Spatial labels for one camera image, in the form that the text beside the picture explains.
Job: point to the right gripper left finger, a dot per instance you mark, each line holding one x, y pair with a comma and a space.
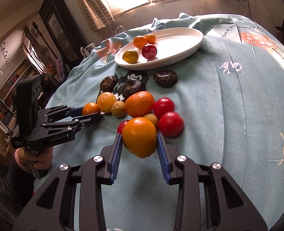
52, 206

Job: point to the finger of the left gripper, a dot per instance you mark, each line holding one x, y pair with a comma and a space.
68, 129
54, 114

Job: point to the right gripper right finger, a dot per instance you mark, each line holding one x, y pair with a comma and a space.
227, 206

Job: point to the small orange tangerine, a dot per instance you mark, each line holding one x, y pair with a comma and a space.
91, 108

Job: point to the yellow-orange round fruit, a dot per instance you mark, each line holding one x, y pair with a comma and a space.
105, 101

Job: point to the small tan fruit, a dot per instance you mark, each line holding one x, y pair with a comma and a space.
118, 109

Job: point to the large yellow-orange orange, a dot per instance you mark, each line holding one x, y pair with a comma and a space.
140, 137

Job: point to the large rough orange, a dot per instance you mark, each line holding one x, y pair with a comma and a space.
139, 104

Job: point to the small yellow-brown fruit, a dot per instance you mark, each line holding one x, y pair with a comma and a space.
152, 118

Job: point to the red tomato front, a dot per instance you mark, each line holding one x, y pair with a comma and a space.
171, 124

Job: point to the red tomato back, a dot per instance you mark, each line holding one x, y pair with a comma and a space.
162, 106

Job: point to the small red tomato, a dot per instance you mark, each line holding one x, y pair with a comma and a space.
121, 126

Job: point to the dark left sleeve forearm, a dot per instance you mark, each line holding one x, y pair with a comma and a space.
16, 189

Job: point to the left hand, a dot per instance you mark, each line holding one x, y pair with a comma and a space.
24, 157

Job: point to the wooden bookshelf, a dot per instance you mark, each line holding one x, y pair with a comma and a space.
7, 110

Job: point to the white kettle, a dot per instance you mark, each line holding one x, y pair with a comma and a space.
86, 51

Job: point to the dark framed cabinet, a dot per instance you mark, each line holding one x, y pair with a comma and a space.
63, 31

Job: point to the yellow lemon on plate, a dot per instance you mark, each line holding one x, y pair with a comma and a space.
131, 56

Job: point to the dark red plum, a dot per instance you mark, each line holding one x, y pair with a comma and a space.
149, 51

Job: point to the orange tangerine on plate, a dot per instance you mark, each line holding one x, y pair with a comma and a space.
140, 41

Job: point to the left checked curtain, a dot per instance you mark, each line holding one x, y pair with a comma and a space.
96, 14

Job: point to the light blue printed tablecloth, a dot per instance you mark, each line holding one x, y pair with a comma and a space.
230, 94

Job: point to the small orange kumquat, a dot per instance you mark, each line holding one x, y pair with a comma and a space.
151, 38

